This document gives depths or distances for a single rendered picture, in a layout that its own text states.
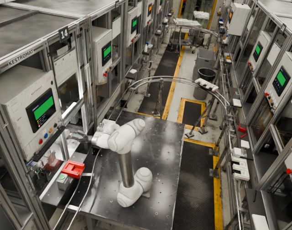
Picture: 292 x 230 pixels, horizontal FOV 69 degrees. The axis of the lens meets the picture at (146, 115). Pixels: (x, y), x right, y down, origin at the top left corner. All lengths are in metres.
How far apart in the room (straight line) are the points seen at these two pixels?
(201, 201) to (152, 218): 1.15
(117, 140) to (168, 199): 0.95
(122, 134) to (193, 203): 1.79
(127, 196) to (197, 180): 1.57
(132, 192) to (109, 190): 0.38
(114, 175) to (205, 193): 1.39
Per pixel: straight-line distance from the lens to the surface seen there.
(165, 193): 2.20
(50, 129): 1.68
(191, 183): 3.17
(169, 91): 4.90
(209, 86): 3.59
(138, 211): 2.08
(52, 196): 1.95
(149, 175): 1.97
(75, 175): 1.97
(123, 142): 1.47
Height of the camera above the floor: 2.53
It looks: 38 degrees down
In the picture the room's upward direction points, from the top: 7 degrees clockwise
